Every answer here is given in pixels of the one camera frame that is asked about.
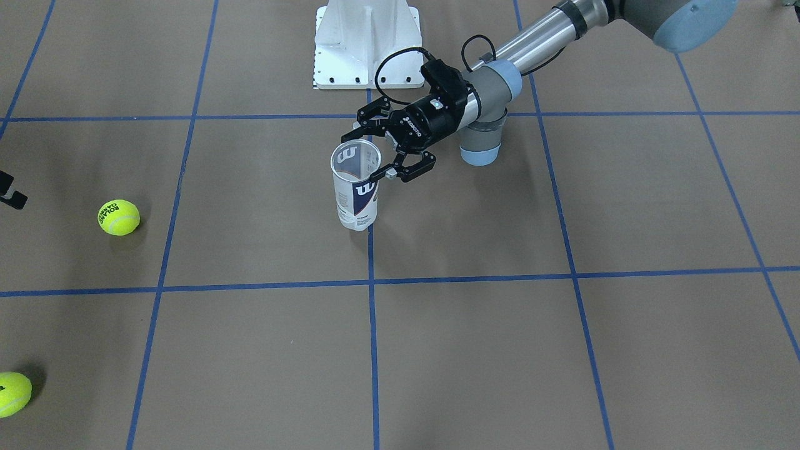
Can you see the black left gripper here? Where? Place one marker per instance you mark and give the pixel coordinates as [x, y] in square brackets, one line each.
[430, 120]

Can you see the white tennis ball can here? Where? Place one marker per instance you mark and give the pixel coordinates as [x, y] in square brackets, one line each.
[352, 164]

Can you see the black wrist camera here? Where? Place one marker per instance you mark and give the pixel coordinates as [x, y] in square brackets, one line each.
[444, 79]

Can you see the yellow Roland Garros tennis ball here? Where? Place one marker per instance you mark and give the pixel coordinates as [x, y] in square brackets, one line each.
[119, 217]

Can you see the yellow tennis ball near edge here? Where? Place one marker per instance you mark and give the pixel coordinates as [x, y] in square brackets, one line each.
[16, 392]

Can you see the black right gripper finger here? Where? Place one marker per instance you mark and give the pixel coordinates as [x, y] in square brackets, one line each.
[9, 195]

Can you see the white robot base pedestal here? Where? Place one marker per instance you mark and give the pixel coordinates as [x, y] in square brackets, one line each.
[354, 38]

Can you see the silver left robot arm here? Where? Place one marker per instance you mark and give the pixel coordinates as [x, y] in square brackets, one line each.
[497, 78]

